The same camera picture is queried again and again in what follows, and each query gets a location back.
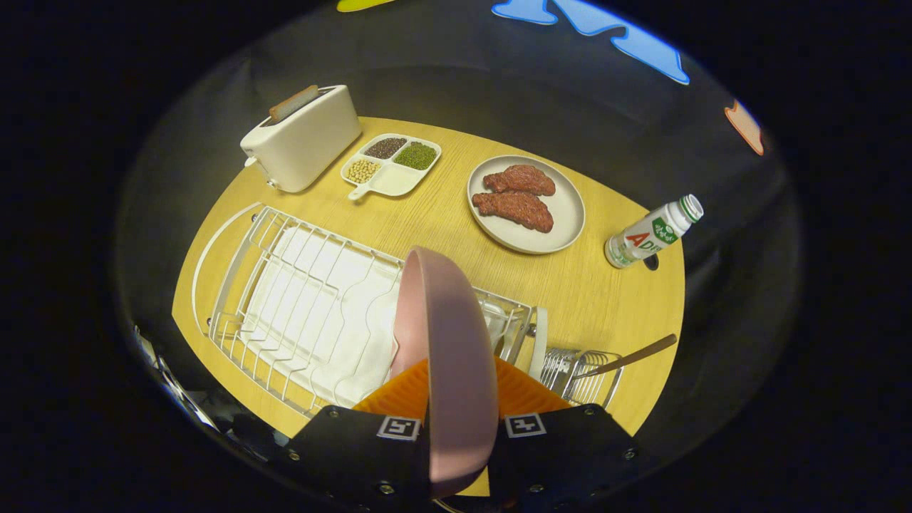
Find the pink plate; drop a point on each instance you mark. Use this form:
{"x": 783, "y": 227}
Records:
{"x": 456, "y": 356}

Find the white toaster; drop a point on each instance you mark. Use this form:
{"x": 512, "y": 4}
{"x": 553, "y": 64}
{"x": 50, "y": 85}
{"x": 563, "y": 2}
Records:
{"x": 306, "y": 146}

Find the white divided bean dish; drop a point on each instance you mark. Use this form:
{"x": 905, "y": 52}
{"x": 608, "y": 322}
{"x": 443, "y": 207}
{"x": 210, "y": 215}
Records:
{"x": 395, "y": 178}

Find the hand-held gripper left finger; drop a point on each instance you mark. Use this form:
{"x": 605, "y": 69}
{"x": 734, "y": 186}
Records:
{"x": 356, "y": 456}

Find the brown meat piece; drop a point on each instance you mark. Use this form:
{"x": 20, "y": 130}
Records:
{"x": 520, "y": 179}
{"x": 516, "y": 209}

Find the white green drink bottle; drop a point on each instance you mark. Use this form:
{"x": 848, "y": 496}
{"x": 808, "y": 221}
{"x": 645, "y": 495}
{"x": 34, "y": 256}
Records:
{"x": 652, "y": 234}

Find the grey round plate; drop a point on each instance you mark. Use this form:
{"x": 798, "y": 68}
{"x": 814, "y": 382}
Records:
{"x": 566, "y": 214}

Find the black backdrop cloth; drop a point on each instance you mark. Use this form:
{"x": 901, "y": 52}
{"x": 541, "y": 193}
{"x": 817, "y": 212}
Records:
{"x": 499, "y": 92}

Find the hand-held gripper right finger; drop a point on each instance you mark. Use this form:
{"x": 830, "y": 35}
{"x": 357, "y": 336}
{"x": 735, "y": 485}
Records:
{"x": 563, "y": 456}

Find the toast slice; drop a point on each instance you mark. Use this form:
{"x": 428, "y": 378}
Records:
{"x": 292, "y": 104}

